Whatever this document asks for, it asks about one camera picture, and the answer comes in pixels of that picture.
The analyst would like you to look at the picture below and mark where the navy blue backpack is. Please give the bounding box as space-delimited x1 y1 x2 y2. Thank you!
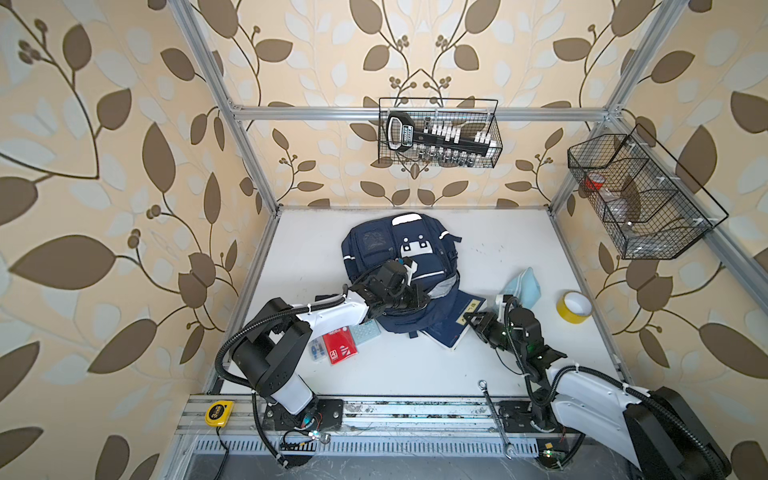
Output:
341 212 462 338

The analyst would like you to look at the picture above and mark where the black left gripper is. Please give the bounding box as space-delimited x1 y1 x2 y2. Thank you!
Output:
382 283 432 310

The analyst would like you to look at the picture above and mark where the red packaged item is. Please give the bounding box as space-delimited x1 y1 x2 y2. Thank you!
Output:
322 327 358 365

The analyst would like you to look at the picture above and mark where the light blue pencil case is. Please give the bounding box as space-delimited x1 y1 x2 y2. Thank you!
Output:
494 267 541 313

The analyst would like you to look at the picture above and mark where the yellow tape measure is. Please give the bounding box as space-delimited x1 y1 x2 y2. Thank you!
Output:
204 400 234 429

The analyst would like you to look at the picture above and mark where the yellow tape roll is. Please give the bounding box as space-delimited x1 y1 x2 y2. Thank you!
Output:
556 291 593 324

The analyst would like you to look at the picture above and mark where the black wire basket right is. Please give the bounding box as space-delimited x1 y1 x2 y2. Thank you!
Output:
568 124 728 260

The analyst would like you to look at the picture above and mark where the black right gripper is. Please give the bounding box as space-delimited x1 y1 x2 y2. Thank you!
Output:
464 310 525 360

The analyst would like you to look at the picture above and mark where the black wire basket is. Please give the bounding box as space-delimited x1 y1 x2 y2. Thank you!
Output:
378 96 503 169
568 124 728 260

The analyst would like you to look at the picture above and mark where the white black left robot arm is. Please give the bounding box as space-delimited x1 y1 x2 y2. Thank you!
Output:
214 258 430 418

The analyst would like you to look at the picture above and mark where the clear blister pack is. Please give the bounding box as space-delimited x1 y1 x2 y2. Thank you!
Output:
308 338 328 362

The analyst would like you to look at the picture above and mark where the black socket set holder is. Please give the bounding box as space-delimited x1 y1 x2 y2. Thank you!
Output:
378 110 503 161

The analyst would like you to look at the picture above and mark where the black wire basket back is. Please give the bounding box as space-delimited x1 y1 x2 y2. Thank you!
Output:
378 96 503 169

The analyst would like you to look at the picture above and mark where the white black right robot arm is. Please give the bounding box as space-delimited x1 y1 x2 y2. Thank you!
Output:
463 296 732 479

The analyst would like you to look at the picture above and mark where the navy blue book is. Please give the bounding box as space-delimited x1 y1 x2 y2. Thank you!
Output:
422 290 486 350

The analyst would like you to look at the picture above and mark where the silver combination wrench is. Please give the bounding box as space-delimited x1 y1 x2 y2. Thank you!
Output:
478 379 515 459

